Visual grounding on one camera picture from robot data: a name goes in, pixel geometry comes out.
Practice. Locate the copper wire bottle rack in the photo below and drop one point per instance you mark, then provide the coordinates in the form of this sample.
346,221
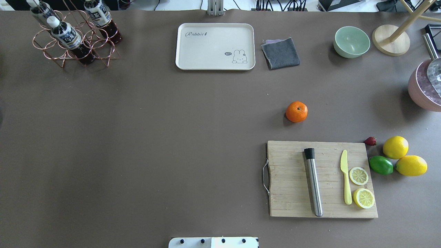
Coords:
81,22

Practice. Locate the right rear tea bottle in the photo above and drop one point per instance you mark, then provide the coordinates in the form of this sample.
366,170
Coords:
102,19

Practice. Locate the steel muddler black tip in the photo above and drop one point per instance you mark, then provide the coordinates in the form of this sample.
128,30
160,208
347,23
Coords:
314,182

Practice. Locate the lemon slice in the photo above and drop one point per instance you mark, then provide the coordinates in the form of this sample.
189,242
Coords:
358,176
364,198

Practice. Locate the bamboo cutting board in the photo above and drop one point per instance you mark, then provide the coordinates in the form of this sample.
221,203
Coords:
289,189

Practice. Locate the front tea bottle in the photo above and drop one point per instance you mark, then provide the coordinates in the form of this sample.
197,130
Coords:
69,38

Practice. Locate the red strawberry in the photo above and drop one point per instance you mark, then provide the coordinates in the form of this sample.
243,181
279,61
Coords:
371,141

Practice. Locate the left rear tea bottle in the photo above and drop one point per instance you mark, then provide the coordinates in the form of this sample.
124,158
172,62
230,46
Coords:
41,11

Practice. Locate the whole lemon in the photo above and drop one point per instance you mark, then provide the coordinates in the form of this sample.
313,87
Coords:
411,165
395,147

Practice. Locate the upper whole lemon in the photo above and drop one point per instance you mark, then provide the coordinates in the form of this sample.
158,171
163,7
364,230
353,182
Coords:
395,147

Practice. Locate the wooden stand with round base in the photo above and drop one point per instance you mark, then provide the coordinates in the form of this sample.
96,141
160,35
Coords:
392,40

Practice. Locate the grey folded cloth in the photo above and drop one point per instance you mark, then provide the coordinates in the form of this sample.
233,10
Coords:
280,53

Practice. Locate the orange mandarin fruit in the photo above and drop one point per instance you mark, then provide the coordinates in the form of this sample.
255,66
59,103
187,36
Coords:
296,112

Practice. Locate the mint green bowl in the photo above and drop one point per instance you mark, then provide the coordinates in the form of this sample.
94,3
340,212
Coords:
351,42

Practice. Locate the upper lemon slice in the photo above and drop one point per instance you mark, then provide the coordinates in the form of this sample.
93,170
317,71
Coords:
358,176

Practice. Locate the yellow plastic knife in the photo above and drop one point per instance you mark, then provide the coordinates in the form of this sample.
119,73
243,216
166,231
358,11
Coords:
346,186

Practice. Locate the lower lemon slice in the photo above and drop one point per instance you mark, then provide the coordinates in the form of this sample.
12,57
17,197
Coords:
364,198

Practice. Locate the pink metal pot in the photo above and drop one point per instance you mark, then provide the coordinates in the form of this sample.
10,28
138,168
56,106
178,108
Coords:
424,83

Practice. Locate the right whole lemon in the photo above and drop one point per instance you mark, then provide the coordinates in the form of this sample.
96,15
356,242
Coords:
411,165

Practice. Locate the green lime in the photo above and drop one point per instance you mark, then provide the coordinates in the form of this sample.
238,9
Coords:
381,164

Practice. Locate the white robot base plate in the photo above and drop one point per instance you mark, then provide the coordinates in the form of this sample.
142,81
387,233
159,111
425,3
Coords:
214,242

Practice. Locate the cream rabbit tray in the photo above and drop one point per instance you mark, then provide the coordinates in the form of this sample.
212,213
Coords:
215,46

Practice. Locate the tea bottle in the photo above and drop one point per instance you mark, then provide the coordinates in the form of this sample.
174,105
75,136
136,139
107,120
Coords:
102,19
41,11
69,38

